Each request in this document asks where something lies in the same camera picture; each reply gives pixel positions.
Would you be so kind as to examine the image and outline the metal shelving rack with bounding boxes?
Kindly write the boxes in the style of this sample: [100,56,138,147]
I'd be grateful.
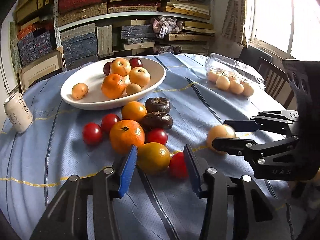
[54,0,215,55]

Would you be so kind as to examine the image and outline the wooden chair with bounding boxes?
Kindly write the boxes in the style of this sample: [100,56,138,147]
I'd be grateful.
[255,57,295,109]

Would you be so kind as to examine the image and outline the orange patterned boxes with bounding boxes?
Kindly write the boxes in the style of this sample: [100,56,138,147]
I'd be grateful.
[17,24,35,39]

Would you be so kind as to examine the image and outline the white plate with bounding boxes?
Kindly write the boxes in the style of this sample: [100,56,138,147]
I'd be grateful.
[60,56,166,111]

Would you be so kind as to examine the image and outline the mandarin orange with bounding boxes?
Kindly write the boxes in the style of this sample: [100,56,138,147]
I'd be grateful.
[101,73,126,99]
[109,119,145,155]

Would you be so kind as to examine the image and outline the red tomato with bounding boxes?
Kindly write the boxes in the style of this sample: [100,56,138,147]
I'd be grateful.
[82,122,103,145]
[145,128,168,145]
[169,152,188,179]
[101,113,121,133]

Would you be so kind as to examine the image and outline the stack of yellow wooden boxes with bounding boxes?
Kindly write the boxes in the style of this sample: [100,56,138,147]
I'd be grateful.
[160,0,215,53]

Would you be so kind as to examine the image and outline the cardboard framed panel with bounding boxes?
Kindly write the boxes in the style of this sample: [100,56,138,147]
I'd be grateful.
[19,47,67,93]

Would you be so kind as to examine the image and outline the stack of dark blue boxes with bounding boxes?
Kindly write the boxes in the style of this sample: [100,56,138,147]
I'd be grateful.
[121,24,158,44]
[61,31,98,69]

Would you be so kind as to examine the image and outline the green-orange tomato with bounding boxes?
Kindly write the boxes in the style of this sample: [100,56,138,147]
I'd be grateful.
[137,142,171,175]

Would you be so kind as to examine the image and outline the bright window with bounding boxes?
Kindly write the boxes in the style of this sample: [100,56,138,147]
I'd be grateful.
[247,0,320,60]

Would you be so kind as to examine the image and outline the row of tan woven boxes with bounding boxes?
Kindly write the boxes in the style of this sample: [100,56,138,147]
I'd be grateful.
[57,0,175,27]

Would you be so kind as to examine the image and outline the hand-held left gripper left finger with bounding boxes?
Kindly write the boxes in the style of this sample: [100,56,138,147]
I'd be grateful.
[30,145,138,240]

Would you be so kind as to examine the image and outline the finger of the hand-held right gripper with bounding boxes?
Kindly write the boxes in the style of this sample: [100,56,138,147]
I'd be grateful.
[223,110,300,135]
[212,135,299,167]

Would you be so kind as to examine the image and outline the stack of blue floral boxes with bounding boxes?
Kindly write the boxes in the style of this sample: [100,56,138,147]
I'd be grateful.
[17,29,54,67]

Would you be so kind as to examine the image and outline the beige patterned curtain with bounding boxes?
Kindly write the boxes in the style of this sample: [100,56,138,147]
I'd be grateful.
[221,0,248,47]

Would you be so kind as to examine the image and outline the clear plastic box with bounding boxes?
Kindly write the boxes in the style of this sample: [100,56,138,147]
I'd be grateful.
[205,52,266,90]

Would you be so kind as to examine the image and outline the beige woven upright box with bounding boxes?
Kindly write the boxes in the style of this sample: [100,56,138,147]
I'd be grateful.
[97,25,113,58]

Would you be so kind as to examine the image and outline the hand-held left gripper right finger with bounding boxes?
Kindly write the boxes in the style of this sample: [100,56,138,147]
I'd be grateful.
[184,144,292,240]

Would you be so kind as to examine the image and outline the orange tomato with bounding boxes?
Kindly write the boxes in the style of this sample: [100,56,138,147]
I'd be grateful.
[121,101,147,122]

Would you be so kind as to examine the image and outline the dark water chestnut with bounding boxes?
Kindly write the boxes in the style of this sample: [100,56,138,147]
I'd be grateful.
[140,112,173,131]
[145,97,171,114]

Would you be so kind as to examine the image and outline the white drink can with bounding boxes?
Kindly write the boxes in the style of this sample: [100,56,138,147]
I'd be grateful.
[3,92,33,134]

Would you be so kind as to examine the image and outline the crumpled cloth on shelf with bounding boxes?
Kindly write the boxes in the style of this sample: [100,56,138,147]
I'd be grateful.
[151,16,184,39]

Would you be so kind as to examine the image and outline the green marbled panel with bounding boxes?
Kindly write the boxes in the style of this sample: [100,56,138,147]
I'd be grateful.
[9,21,23,79]

